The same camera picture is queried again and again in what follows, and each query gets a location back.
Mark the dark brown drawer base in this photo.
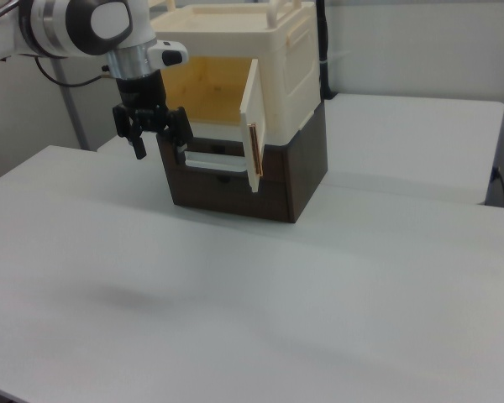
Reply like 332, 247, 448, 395
156, 102, 330, 224

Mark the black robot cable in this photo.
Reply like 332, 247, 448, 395
34, 55, 113, 89

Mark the cream plastic tray with handles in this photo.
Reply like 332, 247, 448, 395
149, 0, 323, 146

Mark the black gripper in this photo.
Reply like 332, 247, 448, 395
112, 69, 195, 165

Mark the copper door handle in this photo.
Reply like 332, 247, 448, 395
248, 122, 265, 177

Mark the black vertical pole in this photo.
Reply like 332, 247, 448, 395
314, 0, 335, 101

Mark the cream cabinet door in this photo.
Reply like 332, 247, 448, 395
239, 58, 267, 195

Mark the white drawer front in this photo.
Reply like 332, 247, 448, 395
183, 148, 249, 175

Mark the black power cable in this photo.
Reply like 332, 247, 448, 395
491, 166, 504, 208

